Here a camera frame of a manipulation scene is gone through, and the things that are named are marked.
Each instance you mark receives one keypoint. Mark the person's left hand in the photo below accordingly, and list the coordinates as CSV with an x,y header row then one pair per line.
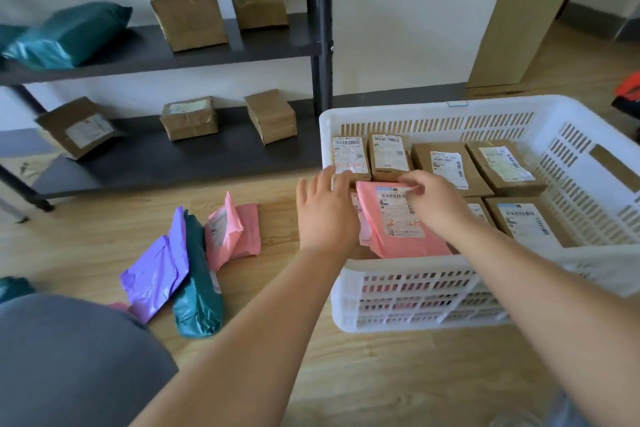
x,y
327,221

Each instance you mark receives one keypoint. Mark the person's right hand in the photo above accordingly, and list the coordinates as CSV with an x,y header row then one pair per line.
x,y
440,206

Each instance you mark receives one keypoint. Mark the pink mailer with handwriting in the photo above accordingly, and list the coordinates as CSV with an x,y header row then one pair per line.
x,y
222,236
380,241

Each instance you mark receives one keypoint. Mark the long white label cardboard box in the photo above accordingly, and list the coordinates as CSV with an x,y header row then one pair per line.
x,y
390,174

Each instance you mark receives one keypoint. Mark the small cardboard parcel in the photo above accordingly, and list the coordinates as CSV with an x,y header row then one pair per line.
x,y
350,151

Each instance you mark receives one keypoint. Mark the white plastic crate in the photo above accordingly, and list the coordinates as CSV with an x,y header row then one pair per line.
x,y
340,301

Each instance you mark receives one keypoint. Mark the glossy tape-covered cardboard box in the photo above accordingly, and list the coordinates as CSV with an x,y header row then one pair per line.
x,y
525,186

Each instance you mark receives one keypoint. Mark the plain brown box shelf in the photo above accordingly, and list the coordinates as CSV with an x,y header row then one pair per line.
x,y
272,119

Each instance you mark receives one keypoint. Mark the taped box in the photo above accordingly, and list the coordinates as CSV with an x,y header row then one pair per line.
x,y
190,124

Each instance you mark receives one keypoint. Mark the small square cardboard box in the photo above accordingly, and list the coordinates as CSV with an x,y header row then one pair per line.
x,y
260,4

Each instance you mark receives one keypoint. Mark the tall brown cardboard box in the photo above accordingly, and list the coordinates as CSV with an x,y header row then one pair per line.
x,y
190,19

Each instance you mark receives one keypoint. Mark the labelled box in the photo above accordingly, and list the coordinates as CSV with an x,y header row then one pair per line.
x,y
55,126

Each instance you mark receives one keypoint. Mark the person's left forearm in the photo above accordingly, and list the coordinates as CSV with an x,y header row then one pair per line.
x,y
250,341

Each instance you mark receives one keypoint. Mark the person's right forearm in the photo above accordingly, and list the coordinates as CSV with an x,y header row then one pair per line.
x,y
550,316

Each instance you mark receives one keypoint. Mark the person's right white shoe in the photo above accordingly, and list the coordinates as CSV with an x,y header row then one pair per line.
x,y
515,419

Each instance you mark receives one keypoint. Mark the person's right leg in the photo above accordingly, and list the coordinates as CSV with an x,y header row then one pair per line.
x,y
565,414

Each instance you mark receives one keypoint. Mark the person's leg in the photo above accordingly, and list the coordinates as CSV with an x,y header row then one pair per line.
x,y
565,414
75,366

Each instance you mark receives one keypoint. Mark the person's left leg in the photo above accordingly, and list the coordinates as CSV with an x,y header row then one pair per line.
x,y
75,366

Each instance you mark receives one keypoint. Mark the black metal shelf rack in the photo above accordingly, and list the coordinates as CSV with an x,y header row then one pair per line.
x,y
175,161

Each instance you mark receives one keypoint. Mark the red and black object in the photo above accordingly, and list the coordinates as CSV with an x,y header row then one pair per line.
x,y
627,96

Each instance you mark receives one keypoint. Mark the crumpled clear tape scrap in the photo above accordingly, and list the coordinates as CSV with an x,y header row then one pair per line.
x,y
30,169

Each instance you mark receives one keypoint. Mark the beige door frame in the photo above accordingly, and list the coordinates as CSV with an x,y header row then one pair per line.
x,y
530,6

